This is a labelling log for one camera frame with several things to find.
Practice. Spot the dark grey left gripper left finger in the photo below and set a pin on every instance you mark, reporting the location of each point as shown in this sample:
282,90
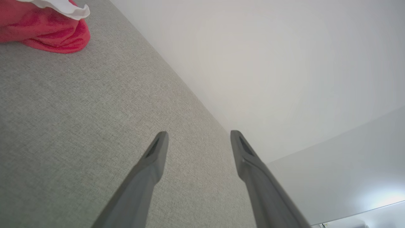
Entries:
139,190

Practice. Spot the red Bulls basketball jersey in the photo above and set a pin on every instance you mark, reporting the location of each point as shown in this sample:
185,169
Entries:
47,31

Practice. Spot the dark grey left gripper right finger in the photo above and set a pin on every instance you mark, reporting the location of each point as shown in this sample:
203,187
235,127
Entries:
265,196

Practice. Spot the grey fabric sofa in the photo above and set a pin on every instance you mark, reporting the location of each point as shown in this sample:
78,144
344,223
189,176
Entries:
79,126

